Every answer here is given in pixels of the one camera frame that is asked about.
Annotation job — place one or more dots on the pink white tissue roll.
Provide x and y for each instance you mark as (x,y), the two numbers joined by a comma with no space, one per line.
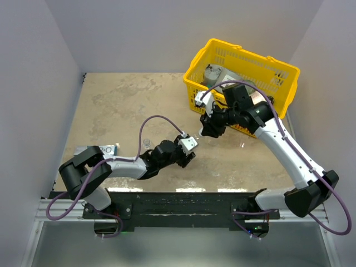
(257,97)

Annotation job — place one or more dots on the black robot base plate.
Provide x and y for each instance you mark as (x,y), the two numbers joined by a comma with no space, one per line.
(230,210)

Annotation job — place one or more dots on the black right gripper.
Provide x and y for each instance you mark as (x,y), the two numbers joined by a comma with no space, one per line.
(209,128)

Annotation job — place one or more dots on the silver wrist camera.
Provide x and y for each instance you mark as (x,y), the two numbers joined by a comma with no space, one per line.
(188,145)
(205,100)

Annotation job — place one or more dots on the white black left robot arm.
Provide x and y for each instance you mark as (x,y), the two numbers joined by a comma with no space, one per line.
(75,171)

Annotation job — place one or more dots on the blue silver flat box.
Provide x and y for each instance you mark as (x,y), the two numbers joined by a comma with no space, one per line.
(105,149)

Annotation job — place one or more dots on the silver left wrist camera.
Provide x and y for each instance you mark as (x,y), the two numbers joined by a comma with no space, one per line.
(188,145)

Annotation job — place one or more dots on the clear plastic bottle large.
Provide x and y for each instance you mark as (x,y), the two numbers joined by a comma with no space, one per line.
(199,135)

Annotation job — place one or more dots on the aluminium frame rail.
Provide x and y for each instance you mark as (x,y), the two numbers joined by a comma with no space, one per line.
(175,229)

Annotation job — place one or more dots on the grey wrapped tissue roll rear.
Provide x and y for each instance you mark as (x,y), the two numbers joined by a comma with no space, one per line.
(211,74)

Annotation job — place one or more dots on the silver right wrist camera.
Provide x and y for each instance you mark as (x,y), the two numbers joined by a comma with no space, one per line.
(205,100)

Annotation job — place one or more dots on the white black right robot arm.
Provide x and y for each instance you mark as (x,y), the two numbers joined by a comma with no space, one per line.
(312,184)

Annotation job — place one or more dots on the clear plastic bottle small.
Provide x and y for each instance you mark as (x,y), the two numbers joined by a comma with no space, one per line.
(146,143)

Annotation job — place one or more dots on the yellow plastic shopping basket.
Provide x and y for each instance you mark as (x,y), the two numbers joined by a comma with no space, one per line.
(275,78)

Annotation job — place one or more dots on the green netted melon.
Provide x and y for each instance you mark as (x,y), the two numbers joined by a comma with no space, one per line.
(250,90)

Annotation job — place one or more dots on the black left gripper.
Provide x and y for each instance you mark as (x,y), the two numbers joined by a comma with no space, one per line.
(184,159)

